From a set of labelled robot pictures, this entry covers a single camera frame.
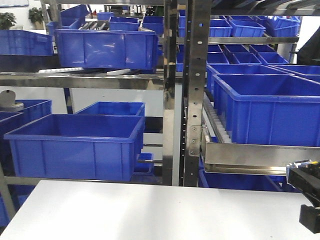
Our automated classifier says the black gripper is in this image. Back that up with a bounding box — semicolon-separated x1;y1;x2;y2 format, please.
286;159;320;234

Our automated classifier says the large blue bin right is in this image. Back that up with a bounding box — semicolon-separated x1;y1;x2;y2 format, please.
213;74;320;147

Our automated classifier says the large blue bin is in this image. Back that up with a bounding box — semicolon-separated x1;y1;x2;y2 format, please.
213;74;320;147
4;114;145;181

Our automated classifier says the white roller track right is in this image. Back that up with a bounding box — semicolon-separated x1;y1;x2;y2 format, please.
203;92;232;144

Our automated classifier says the blue bin behind right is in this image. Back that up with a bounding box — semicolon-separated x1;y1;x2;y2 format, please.
206;64;289;96

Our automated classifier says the blue bin behind lower left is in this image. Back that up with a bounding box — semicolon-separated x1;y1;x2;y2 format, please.
75;101;145;117

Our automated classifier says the large blue bin lower left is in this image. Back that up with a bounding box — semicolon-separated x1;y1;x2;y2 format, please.
4;114;145;181

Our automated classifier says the blue bin upper left shelf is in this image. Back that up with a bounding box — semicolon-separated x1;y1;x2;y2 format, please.
55;29;159;70

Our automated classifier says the blue bin far left lower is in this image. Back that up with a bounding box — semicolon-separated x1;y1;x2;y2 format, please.
0;99;52;140

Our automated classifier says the steel shelf beam left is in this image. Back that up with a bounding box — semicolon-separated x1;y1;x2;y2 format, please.
0;72;165;91

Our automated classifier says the blue crate far left upper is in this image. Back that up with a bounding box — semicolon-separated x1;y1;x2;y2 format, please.
0;30;54;56

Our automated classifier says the steel shelf front rail right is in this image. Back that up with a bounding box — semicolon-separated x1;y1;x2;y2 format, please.
202;142;320;176

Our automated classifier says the steel rack upright post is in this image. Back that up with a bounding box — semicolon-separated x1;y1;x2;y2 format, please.
183;0;212;187

